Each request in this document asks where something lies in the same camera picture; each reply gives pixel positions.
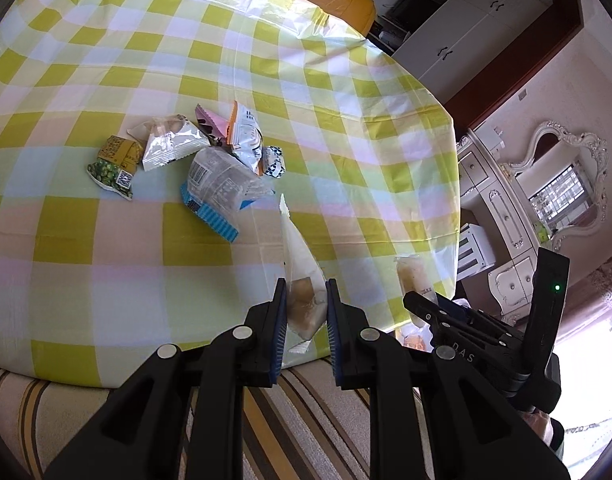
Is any ornate white dressing table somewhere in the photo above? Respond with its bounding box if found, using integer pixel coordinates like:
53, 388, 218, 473
458, 132, 540, 325

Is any ornate mirror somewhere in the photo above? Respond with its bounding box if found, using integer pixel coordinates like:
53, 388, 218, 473
502, 120, 608, 252

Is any clear blue-edged snack bag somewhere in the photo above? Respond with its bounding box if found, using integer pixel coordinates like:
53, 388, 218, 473
180, 146, 274, 243

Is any orange white snack packet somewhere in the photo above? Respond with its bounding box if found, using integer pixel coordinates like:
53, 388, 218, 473
225, 101, 263, 176

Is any white slatted stool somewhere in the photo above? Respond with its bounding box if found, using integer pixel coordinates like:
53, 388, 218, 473
457, 223, 496, 281

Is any white nut cake packet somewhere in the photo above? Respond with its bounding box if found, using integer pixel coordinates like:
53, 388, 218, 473
279, 195, 327, 354

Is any round cookie clear packet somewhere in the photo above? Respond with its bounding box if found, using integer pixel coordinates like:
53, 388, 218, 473
396, 255, 438, 304

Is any white cabinet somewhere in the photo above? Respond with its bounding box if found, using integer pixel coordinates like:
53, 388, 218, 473
368, 0, 552, 103

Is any pink snack packet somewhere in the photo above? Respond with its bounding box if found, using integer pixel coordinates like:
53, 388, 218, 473
195, 104, 228, 145

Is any striped sofa cushion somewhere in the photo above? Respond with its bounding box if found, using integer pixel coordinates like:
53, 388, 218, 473
0, 353, 437, 480

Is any small blue white candy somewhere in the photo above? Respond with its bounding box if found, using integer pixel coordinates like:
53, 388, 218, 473
261, 145, 285, 179

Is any green yellow pea packet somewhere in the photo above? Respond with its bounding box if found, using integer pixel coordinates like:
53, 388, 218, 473
86, 136, 143, 200

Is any green checkered tablecloth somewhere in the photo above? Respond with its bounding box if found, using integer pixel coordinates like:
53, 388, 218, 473
0, 0, 459, 387

